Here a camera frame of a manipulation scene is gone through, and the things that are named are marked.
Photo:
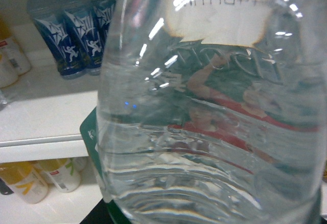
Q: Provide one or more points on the water bottle green label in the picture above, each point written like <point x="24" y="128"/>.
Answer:
<point x="213" y="111"/>

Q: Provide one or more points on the white shelf with blue drinks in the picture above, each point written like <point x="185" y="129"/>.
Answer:
<point x="44" y="112"/>

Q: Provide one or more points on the white yellow vitamin bottle lower-right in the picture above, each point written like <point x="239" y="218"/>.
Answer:
<point x="62" y="173"/>

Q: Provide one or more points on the blue sports drink bottle right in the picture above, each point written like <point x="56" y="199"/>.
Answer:
<point x="103" y="10"/>

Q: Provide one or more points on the blue sports drink bottle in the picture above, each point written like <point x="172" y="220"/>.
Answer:
<point x="103" y="10"/>
<point x="83" y="24"/>
<point x="47" y="18"/>

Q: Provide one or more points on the blue sports drink bottle middle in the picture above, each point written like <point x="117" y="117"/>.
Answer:
<point x="83" y="24"/>

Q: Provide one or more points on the blue sports drink bottle left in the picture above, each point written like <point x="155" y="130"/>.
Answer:
<point x="47" y="18"/>

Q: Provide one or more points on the white yellow vitamin bottle upper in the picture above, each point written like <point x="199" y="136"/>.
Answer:
<point x="14" y="52"/>

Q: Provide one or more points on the white yellow vitamin bottle lower-left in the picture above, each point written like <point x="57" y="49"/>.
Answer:
<point x="25" y="181"/>

